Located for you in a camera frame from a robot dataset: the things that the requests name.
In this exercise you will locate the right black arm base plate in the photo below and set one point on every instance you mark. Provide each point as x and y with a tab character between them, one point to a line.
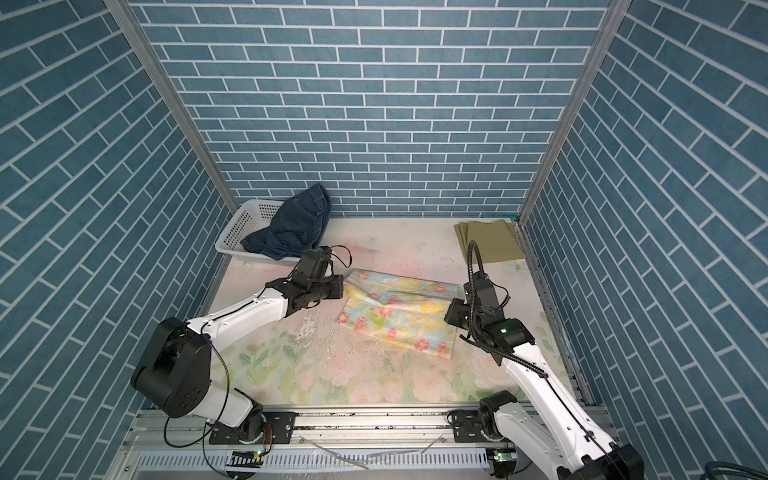
465	427

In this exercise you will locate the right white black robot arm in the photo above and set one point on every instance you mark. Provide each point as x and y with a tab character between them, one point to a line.
565	442

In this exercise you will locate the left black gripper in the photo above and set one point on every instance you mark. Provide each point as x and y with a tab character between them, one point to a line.
338	284

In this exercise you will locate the blue denim skirt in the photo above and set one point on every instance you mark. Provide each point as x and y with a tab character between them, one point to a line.
298	225

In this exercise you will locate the aluminium corner post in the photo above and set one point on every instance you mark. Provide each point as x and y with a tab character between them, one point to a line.
135	35
596	55

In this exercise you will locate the right aluminium corner post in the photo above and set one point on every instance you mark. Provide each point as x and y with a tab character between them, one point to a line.
596	55

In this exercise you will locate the left aluminium corner post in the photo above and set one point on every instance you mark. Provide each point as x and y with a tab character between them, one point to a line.
135	35

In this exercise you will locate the floral pastel skirt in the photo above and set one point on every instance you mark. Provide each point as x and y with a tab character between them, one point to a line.
403	311

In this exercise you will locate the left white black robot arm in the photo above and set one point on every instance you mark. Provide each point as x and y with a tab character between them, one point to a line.
174	370

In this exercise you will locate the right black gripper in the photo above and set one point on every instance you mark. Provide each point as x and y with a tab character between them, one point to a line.
455	306

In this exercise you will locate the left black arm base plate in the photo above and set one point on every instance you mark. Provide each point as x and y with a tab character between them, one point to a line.
273	428

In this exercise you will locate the olive green skirt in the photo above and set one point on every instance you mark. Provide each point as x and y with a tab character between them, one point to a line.
497	241

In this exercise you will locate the aluminium front mounting rail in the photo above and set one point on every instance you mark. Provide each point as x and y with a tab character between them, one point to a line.
392	441

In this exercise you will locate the white plastic laundry basket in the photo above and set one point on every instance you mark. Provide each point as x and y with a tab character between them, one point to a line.
250	217

